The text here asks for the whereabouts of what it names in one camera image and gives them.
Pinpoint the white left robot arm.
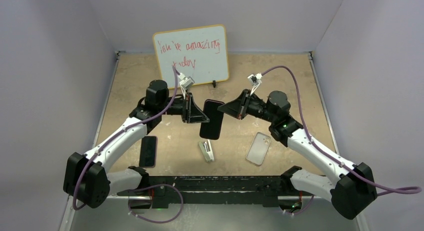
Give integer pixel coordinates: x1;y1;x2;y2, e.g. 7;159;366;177
63;77;210;211

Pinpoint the silver stapler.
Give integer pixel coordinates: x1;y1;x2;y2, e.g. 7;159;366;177
198;139;215;163

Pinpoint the dark smartphone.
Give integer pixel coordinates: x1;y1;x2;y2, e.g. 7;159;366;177
138;136;158;168

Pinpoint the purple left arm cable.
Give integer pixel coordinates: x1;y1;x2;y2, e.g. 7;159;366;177
72;66;182;212

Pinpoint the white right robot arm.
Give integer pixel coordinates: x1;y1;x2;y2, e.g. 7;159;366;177
218;89;378;220

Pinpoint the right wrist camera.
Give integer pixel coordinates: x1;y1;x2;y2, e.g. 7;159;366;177
247;72;263;96

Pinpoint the clear beige phone case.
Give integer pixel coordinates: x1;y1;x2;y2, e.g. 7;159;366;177
246;132;271;166

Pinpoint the pink smartphone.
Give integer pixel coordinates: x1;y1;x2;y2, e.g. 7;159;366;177
199;99;225;140

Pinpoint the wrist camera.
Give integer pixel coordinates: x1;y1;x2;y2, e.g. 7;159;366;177
178;73;195;97
247;72;263;96

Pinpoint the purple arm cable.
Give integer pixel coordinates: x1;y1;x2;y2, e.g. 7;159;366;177
72;66;182;212
259;65;423;197

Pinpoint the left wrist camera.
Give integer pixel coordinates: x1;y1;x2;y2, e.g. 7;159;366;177
178;73;195;97

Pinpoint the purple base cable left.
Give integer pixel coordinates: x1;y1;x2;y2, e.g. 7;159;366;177
127;184;185;224

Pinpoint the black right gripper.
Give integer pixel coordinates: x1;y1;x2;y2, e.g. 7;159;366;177
218;89;277;124

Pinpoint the black phone case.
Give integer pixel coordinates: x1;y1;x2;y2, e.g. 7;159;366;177
199;99;225;141

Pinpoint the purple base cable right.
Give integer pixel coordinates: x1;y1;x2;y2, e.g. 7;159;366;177
283;189;315;217

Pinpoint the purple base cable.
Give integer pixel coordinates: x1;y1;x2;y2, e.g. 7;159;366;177
283;189;315;217
127;184;185;224

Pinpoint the whiteboard with red writing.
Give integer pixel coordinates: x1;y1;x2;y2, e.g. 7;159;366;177
152;24;230;88

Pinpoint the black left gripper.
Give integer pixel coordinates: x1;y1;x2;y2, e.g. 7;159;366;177
158;92;209;123

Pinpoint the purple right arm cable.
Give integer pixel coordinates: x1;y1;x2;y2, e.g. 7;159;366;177
259;65;423;197

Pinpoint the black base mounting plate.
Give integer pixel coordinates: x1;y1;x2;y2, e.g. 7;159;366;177
118;175;307;212

